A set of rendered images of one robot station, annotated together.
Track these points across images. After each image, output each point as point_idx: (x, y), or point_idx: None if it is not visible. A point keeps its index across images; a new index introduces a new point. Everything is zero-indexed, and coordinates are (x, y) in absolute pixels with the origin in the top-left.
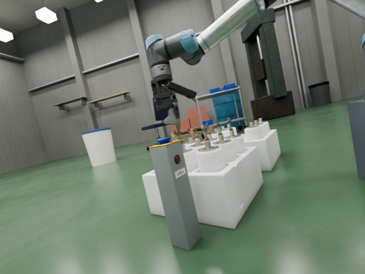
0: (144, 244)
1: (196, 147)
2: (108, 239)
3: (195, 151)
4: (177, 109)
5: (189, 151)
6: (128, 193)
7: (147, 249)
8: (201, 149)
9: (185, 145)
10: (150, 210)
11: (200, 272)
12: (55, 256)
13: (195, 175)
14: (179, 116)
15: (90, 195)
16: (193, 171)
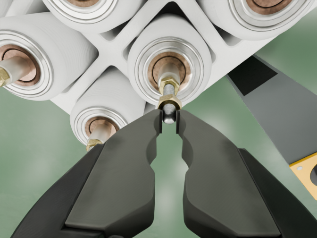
0: (210, 117)
1: (126, 2)
2: (170, 153)
3: (130, 9)
4: (308, 218)
5: (202, 54)
6: (16, 144)
7: (221, 114)
8: (254, 12)
9: (20, 32)
10: None
11: (298, 67)
12: (170, 190)
13: (255, 51)
14: (248, 154)
15: (1, 197)
16: (220, 48)
